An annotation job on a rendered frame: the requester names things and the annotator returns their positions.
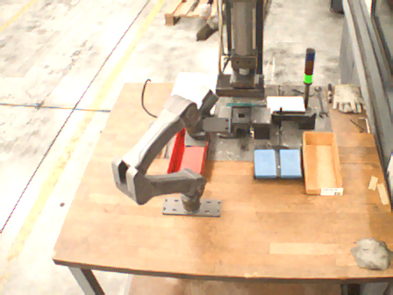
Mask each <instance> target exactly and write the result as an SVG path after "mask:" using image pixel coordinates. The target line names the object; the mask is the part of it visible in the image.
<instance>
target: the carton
mask: <svg viewBox="0 0 393 295"><path fill-rule="evenodd" d="M302 145H303V158H304V179H305V189H306V195H316V194H320V195H342V193H343V188H341V186H342V182H343V181H342V176H341V166H340V161H339V151H338V146H337V141H336V136H335V133H329V132H304V136H303V144H302Z"/></svg>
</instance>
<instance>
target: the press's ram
mask: <svg viewBox="0 0 393 295"><path fill-rule="evenodd" d="M215 93H216V94H217V95H218V96H219V97H264V96H265V75H256V70H255V71H253V70H252V69H244V68H237V69H236V70H233V73H232V74H223V75H222V76H219V75H218V76H217V81H216V86H215Z"/></svg>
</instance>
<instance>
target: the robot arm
mask: <svg viewBox="0 0 393 295"><path fill-rule="evenodd" d="M218 100H219V97H218V95H217V94H216V93H215V92H214V91H213V90H212V89H210V88H208V87H206V86H204V85H201V86H200V87H199V88H198V90H197V91H196V93H195V94H194V95H192V97H191V96H189V97H188V98H186V97H184V96H182V95H180V94H178V93H174V94H172V95H171V96H170V97H169V98H168V99H167V101H166V103H165V104H164V105H163V106H162V111H161V112H160V113H159V116H158V118H157V119H156V120H155V121H154V124H153V126H152V127H151V128H150V129H149V130H148V131H147V133H146V134H145V135H144V136H143V137H142V138H141V140H140V141H139V142H138V143H137V144H136V145H135V146H134V147H133V148H132V149H131V151H129V152H128V153H126V154H125V155H124V156H123V157H122V158H121V159H120V158H119V157H117V156H115V157H114V158H112V159H111V170H112V175H113V181H114V184H115V186H116V189H118V190H119V191H121V192H123V193H124V194H125V195H126V196H127V197H128V198H130V199H132V200H133V201H134V202H135V203H137V204H138V205H144V204H145V203H148V202H149V201H150V200H151V199H152V198H155V197H158V196H161V195H167V194H173V193H176V194H180V198H179V197H165V198H164V199H163V200H164V202H163V206H162V209H161V213H162V215H176V216H200V217H205V218H220V217H221V205H222V201H221V200H220V199H206V198H200V197H202V196H203V193H204V187H205V185H206V178H205V177H204V176H201V175H200V174H198V173H196V172H195V171H194V170H192V169H181V171H179V172H178V173H174V174H169V173H167V174H158V175H148V174H147V170H148V169H149V167H150V165H151V164H152V162H153V161H154V159H155V158H156V156H157V155H158V154H159V153H160V152H161V150H162V149H163V148H164V146H165V145H166V144H167V143H168V142H169V140H170V139H171V138H172V137H173V136H174V135H176V134H177V133H178V132H180V131H181V130H182V129H183V128H185V140H184V145H185V146H186V147H188V148H192V147H201V148H206V147H207V146H208V141H209V139H208V137H209V132H211V133H213V134H218V135H223V136H226V135H230V131H231V126H230V119H229V118H209V117H208V115H209V114H210V112H211V110H212V109H213V108H214V106H215V105H216V104H217V101H218ZM126 165H127V166H128V167H129V168H128V167H127V166H126ZM166 201H167V202H166ZM164 210H165V211H164Z"/></svg>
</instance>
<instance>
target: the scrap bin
mask: <svg viewBox="0 0 393 295"><path fill-rule="evenodd" d="M184 140H185V128H183V129H182V130H181V131H180V132H178V133H177V134H176V135H175V139H174V142H173V146H172V149H171V156H170V159H169V163H168V168H167V173H169V174H174V173H178V172H179V171H181V169H192V170H194V171H195V172H196V173H198V174H200V175H201V176H203V175H204V165H205V161H206V155H207V150H208V146H207V147H186V146H185V145H184Z"/></svg>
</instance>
